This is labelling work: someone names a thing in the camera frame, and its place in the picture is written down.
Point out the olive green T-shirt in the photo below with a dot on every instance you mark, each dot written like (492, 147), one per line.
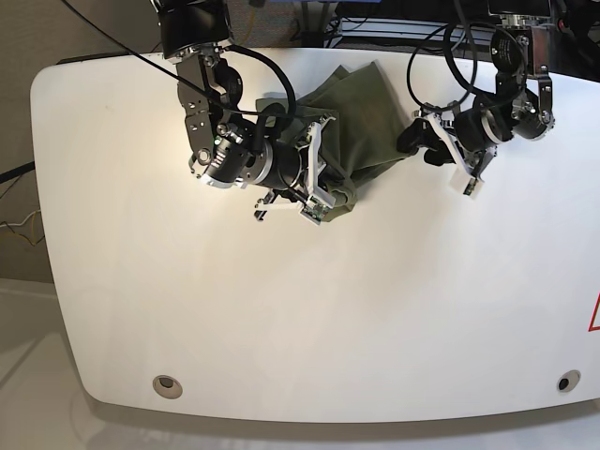
(360, 141)

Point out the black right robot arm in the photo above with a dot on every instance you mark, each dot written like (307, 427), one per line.
(195, 35)

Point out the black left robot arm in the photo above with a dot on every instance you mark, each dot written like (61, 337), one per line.
(520, 105)

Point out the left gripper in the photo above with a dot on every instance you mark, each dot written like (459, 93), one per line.
(476, 130)

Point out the table grommet hole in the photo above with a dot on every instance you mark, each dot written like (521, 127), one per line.
(568, 381)
(167, 387)

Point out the red warning triangle sticker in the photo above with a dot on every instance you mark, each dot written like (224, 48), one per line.
(595, 319)

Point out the left table grommet hole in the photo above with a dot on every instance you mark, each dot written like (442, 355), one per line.
(167, 387)

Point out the right table grommet hole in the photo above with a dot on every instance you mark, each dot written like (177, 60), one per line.
(568, 381)

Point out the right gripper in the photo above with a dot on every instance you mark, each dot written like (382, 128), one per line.
(233, 153)

